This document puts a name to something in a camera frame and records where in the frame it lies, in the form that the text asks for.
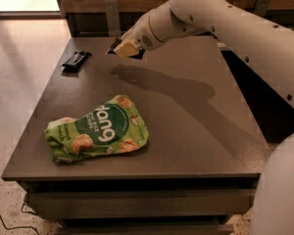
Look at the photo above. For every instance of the green dang rice chips bag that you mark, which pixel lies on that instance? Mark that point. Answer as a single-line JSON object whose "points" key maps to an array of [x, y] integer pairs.
{"points": [[113, 128]]}

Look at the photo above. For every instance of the black chocolate rxbar wrapper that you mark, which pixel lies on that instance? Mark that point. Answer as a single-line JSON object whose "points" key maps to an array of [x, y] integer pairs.
{"points": [[111, 47]]}

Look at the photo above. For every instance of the left metal wall bracket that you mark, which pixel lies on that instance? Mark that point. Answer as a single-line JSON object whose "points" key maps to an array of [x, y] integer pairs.
{"points": [[113, 17]]}

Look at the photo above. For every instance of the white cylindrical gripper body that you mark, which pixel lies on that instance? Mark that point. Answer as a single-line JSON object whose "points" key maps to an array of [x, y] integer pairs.
{"points": [[141, 31]]}

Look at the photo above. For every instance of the metal wall bracket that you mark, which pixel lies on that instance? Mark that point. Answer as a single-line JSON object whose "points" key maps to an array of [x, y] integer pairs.
{"points": [[261, 7], [113, 17]]}

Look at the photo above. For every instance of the dark blueberry rxbar wrapper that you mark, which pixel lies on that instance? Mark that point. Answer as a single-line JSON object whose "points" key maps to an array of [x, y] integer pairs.
{"points": [[74, 63]]}

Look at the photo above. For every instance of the lower grey drawer front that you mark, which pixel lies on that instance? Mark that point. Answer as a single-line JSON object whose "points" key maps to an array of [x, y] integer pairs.
{"points": [[150, 230]]}

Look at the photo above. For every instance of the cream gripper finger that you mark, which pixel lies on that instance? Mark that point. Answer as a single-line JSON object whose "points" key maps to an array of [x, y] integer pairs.
{"points": [[126, 48]]}

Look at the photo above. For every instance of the grey drawer cabinet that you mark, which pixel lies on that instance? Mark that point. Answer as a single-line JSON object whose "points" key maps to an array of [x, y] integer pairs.
{"points": [[165, 145]]}

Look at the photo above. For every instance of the grey drawer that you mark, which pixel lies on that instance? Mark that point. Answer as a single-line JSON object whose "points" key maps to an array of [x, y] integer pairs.
{"points": [[150, 230], [81, 205]]}

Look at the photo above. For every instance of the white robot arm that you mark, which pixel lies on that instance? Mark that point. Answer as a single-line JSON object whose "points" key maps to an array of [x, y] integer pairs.
{"points": [[260, 55]]}

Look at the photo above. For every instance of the upper grey drawer front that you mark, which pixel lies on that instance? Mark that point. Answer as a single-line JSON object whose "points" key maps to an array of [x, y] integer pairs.
{"points": [[81, 205]]}

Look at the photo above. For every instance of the right metal wall bracket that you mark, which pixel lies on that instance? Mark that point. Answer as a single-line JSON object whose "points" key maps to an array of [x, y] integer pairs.
{"points": [[261, 7]]}

